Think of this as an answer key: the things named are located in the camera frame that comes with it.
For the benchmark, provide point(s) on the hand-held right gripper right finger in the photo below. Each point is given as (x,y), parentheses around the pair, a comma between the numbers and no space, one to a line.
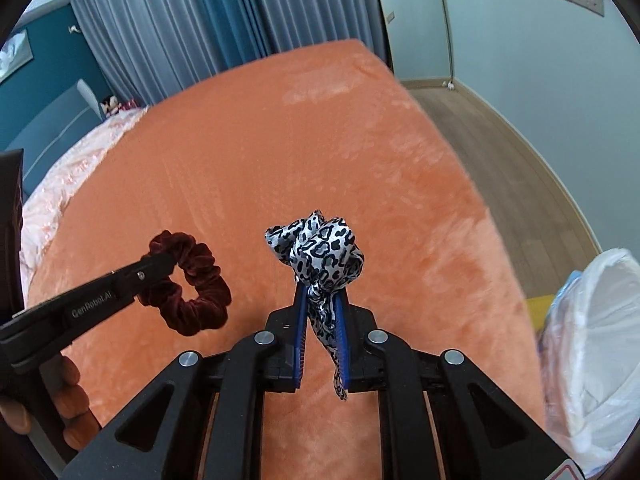
(341,345)

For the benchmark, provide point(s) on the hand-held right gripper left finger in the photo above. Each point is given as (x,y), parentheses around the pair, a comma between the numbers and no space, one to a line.
(299,340)

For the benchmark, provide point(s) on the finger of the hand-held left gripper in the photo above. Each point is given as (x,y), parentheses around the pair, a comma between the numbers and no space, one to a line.
(150,270)

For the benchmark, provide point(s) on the dark red velvet scrunchie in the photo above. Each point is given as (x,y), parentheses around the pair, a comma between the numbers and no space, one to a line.
(200,310)

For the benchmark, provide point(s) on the leopard print satin scrunchie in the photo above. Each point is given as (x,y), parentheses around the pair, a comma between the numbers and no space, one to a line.
(320,250)

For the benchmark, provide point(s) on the bin with white plastic liner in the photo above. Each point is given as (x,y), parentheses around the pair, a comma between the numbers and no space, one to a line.
(600,335)

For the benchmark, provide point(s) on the person's left hand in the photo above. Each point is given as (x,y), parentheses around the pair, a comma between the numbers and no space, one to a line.
(72,395)

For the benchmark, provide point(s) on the pink quilt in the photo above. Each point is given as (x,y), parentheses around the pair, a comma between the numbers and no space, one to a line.
(65,185)

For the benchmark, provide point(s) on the stuffed toy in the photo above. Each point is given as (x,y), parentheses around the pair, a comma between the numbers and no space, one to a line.
(114,105)

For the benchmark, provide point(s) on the blue padded headboard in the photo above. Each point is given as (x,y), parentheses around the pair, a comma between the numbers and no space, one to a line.
(45,125)

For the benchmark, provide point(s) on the orange plush blanket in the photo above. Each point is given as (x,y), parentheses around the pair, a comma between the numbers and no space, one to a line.
(300,150)

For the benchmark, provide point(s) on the yellow object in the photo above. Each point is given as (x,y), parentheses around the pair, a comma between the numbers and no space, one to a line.
(539,312)

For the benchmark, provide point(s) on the grey curtain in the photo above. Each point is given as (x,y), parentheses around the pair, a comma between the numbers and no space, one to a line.
(320,0)
(140,25)

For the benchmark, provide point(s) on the white air conditioner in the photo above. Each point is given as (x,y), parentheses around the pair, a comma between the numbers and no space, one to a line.
(50,4)

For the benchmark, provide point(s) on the thin metal pipe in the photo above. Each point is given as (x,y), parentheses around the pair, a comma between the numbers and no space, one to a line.
(447,20)

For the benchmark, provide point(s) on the white wall hook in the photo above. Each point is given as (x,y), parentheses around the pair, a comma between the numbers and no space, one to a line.
(74,29)

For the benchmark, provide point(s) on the framed wall picture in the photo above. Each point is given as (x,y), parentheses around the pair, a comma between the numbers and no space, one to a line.
(14,55)

